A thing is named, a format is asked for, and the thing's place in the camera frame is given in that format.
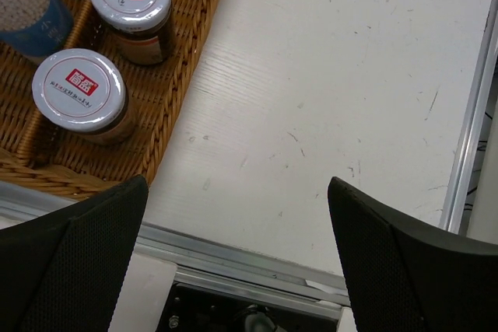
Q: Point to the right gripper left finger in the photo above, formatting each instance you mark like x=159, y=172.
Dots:
x=64, y=270

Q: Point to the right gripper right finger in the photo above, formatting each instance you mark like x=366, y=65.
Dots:
x=403, y=274

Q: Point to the white-lid sauce jar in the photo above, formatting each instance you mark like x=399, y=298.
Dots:
x=143, y=29
x=83, y=92

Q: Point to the silver-lid spice shaker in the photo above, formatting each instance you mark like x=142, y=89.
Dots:
x=35, y=28

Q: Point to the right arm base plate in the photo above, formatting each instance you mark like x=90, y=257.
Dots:
x=192, y=308

